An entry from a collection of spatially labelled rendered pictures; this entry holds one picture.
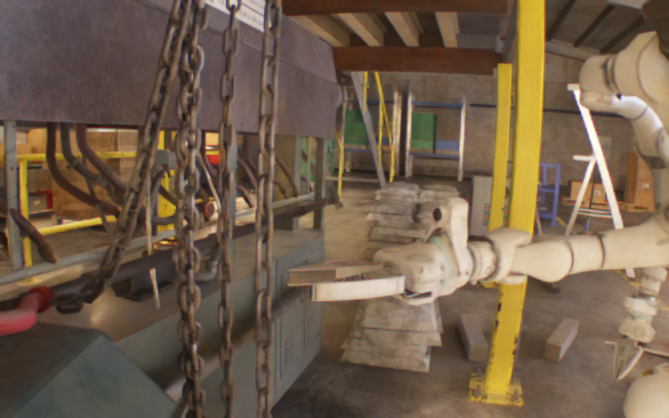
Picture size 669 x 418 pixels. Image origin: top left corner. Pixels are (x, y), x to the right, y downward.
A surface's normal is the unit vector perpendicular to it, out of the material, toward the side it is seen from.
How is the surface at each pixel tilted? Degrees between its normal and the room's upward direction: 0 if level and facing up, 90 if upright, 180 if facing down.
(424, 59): 90
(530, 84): 90
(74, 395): 45
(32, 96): 90
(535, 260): 90
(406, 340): 63
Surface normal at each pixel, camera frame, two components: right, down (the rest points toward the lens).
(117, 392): 0.74, -0.67
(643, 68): 0.34, 0.15
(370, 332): -0.12, -0.37
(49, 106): 0.95, 0.08
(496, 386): -0.30, 0.12
